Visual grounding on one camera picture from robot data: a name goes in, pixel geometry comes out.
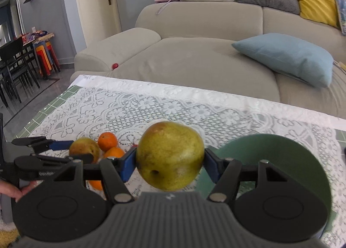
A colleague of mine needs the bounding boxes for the person's left hand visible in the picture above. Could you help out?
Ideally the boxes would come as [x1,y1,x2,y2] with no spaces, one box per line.
[0,178,37,203]

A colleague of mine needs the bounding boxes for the colourful snack packets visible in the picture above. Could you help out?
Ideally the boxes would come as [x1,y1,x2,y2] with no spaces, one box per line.
[22,30,55,43]

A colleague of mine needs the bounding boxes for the patterned pillow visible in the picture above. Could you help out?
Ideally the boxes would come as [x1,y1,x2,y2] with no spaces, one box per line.
[335,0,346,36]

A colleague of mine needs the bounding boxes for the white cable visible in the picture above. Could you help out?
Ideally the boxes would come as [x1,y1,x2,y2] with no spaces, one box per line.
[157,1,173,16]

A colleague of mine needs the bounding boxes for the stack of colourful stools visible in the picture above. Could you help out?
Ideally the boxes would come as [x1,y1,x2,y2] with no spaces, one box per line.
[34,40,61,79]

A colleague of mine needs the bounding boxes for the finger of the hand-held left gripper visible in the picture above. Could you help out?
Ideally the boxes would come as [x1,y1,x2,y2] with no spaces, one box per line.
[30,152,95,166]
[11,136,75,154]

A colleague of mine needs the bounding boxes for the orange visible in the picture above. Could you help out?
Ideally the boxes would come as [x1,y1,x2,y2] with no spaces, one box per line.
[97,132,119,152]
[86,180,104,191]
[104,147,125,160]

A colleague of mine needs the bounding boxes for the black dining chair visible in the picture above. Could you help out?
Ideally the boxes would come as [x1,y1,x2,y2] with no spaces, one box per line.
[0,37,41,108]

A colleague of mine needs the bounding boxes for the green plastic bowl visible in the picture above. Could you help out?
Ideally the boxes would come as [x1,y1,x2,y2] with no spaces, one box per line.
[195,134,332,238]

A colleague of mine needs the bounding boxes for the green tiled mat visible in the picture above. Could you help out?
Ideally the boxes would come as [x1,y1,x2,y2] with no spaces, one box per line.
[23,84,82,138]

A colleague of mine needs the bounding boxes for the large yellow-green pear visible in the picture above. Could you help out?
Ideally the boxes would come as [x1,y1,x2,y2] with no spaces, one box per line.
[136,121,205,191]

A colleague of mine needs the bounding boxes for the light blue pillow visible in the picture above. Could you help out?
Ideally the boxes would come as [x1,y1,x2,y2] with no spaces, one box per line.
[232,33,335,88]

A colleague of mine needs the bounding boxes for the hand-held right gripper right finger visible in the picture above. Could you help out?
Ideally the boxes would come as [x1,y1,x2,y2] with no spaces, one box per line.
[203,148,287,202]

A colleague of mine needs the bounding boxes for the cream door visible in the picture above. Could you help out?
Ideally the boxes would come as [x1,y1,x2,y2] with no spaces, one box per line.
[72,0,123,55]

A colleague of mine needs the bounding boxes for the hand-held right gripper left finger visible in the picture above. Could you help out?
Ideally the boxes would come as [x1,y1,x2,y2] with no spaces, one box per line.
[53,147,137,203]

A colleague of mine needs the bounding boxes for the beige sofa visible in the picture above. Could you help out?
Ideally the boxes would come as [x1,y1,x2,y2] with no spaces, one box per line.
[71,1,346,119]

